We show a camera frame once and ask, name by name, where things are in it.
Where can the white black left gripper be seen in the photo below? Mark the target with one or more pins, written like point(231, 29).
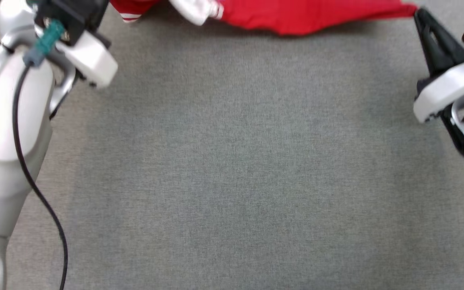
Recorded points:
point(91, 60)

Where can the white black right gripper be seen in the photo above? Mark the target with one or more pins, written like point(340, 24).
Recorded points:
point(441, 90)

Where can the red jersey with white sleeves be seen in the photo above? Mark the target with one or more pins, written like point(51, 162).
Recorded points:
point(296, 16)

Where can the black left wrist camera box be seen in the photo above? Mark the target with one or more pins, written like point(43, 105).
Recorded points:
point(71, 14)

